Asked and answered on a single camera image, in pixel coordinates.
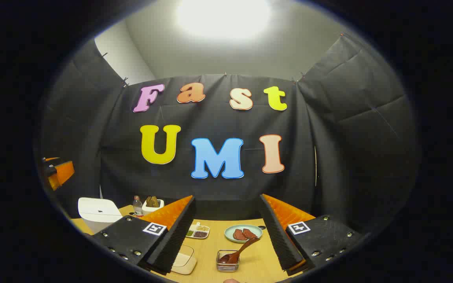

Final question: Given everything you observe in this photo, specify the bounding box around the clear wire chopstick holder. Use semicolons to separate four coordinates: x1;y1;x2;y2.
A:
216;250;240;272

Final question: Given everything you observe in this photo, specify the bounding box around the white divided bean dish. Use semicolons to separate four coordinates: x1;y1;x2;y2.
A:
186;222;210;239

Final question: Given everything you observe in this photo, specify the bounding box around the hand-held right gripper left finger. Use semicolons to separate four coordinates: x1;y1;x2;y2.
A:
92;195;196;275

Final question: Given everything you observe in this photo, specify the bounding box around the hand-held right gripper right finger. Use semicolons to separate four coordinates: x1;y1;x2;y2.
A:
259;193;363;276

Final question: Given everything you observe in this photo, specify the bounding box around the brown wooden spoon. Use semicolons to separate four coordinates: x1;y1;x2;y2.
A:
219;237;261;264

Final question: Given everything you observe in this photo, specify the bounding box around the pale green plate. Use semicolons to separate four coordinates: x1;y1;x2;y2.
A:
225;224;263;243

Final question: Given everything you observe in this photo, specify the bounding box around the black backdrop cloth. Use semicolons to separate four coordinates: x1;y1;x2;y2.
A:
40;33;422;236

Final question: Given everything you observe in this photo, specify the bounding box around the white rice cooker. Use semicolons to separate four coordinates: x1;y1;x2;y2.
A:
78;197;123;234

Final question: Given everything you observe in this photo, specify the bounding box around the white toaster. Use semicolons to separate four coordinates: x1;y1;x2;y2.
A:
142;198;164;215

